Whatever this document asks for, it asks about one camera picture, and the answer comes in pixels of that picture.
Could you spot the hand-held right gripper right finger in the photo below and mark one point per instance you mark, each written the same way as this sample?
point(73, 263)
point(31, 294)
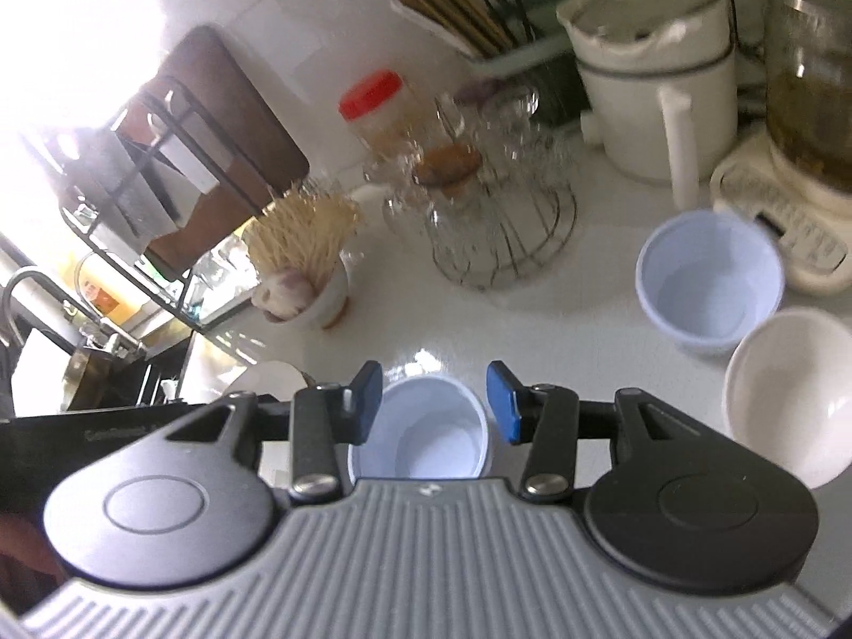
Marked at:
point(502, 403)

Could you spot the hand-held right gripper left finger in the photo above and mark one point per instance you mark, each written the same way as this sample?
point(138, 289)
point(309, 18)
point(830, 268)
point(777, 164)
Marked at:
point(366, 403)

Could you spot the light blue plastic cup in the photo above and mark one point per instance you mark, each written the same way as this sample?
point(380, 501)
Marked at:
point(705, 286)
point(426, 432)

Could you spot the deep white plate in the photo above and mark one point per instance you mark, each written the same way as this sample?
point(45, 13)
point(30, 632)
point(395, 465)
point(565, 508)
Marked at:
point(266, 381)

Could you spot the small white garlic bowl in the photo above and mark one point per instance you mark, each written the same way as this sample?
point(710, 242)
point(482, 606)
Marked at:
point(326, 303)

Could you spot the garlic bulb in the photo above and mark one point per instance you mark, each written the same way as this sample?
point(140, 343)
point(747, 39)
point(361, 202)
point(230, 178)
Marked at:
point(286, 289)

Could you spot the tall steel faucet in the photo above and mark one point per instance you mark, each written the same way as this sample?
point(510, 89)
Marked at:
point(40, 293)

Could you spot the yellow oil bottle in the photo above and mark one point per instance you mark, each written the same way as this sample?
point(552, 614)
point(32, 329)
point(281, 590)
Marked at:
point(106, 293)

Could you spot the clear drinking glass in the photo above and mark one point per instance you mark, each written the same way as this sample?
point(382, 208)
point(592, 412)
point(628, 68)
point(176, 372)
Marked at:
point(223, 273)

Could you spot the white ceramic bowl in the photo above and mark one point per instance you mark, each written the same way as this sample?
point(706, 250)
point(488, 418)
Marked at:
point(792, 393)

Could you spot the red-lidded jar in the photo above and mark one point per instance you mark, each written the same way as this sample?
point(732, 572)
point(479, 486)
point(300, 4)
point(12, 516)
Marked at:
point(379, 106)

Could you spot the brown cutting board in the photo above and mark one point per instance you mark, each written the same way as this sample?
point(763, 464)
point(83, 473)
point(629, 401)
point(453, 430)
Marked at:
point(253, 120)

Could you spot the green and white chopstick holder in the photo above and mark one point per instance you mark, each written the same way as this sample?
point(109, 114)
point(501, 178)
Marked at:
point(532, 73)

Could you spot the white electric cooking pot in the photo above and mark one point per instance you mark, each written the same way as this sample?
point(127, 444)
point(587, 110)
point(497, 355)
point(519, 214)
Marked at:
point(639, 100)

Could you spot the black dish rack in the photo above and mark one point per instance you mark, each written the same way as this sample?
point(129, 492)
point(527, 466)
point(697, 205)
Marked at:
point(166, 120)

